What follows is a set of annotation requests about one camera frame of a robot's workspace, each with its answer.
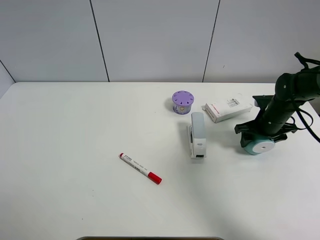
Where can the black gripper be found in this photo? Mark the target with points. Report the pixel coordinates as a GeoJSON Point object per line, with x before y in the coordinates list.
{"type": "Point", "coordinates": [264, 127]}

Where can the teal pencil sharpener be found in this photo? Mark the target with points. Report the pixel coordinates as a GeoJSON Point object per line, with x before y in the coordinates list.
{"type": "Point", "coordinates": [259, 146]}

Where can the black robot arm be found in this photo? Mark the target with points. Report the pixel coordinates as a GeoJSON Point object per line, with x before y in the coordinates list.
{"type": "Point", "coordinates": [292, 91]}

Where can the white grey stapler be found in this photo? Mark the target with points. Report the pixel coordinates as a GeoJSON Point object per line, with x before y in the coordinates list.
{"type": "Point", "coordinates": [197, 136]}

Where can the white cardboard box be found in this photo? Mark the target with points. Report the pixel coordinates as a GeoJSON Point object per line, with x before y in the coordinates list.
{"type": "Point", "coordinates": [230, 107]}

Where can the purple round container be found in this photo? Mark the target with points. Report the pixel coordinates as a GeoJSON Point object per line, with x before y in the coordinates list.
{"type": "Point", "coordinates": [182, 102]}

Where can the red white marker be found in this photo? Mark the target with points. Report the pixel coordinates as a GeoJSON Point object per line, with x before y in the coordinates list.
{"type": "Point", "coordinates": [140, 168]}

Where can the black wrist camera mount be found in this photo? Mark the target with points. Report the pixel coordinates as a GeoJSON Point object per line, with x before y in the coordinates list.
{"type": "Point", "coordinates": [262, 101]}

